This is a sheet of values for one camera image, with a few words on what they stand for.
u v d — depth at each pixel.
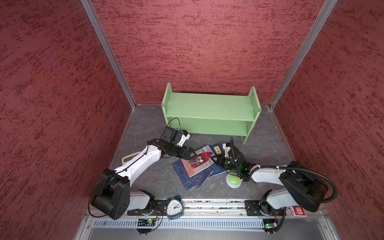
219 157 0.78
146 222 0.71
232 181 0.81
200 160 0.87
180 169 0.87
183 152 0.72
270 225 0.70
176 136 0.70
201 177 0.82
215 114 0.79
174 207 0.71
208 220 0.71
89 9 0.71
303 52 0.88
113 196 0.41
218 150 0.94
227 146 0.83
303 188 0.44
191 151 0.73
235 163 0.67
